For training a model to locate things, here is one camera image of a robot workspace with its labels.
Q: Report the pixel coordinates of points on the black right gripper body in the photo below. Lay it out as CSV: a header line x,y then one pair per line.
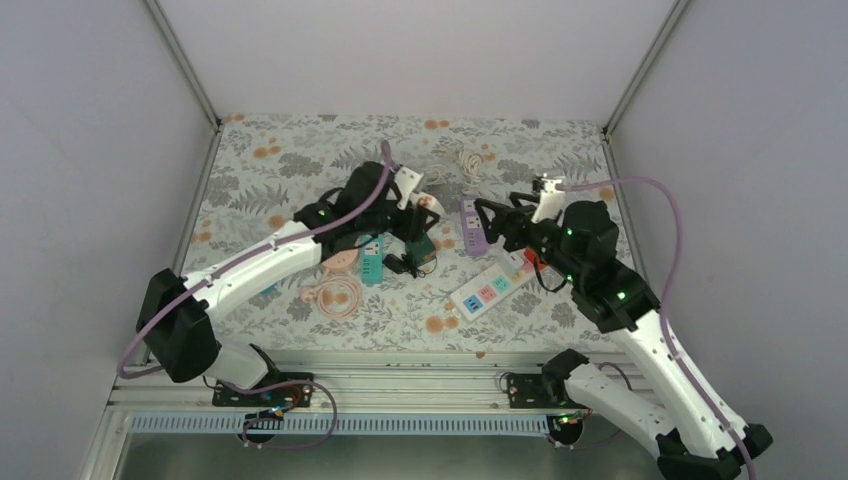
x,y
516,240

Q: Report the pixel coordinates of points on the floral patterned table mat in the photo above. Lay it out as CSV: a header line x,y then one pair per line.
x,y
267,167

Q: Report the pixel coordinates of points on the red cube socket adapter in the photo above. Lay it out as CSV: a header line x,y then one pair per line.
x,y
533,259

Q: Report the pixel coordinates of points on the purple power strip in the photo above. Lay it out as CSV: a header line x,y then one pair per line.
x,y
475,241

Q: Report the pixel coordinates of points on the blue slotted cable duct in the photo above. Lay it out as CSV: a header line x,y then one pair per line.
x,y
345,424

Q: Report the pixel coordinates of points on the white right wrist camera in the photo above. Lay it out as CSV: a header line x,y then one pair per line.
x,y
551,198

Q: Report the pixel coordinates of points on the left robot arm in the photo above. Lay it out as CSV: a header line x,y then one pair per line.
x,y
177,314

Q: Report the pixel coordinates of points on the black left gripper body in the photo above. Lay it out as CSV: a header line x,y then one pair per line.
x,y
410,229

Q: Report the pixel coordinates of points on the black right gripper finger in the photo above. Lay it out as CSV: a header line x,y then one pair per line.
x,y
523,201
493,217

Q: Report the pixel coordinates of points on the dark green cube socket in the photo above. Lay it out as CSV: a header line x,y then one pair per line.
x,y
421,251

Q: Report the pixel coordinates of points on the white multicolour power strip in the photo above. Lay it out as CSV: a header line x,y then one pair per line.
x,y
493,285

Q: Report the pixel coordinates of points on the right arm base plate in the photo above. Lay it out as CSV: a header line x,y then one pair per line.
x,y
527,391

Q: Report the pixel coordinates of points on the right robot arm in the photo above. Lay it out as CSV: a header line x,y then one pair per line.
x,y
691,433

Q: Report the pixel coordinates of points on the black plug adapter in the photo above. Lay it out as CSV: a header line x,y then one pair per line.
x,y
405,264

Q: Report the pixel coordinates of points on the pink round power socket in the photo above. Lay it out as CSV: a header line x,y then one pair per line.
x,y
341,262

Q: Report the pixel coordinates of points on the white cube socket adapter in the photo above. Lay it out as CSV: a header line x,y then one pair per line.
x,y
429,202

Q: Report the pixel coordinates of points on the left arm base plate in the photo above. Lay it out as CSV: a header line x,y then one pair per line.
x,y
284,398

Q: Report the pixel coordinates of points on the teal power strip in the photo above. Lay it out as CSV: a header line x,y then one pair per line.
x,y
371,265

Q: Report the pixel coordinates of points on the aluminium rail base frame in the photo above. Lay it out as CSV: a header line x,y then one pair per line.
x,y
380,382

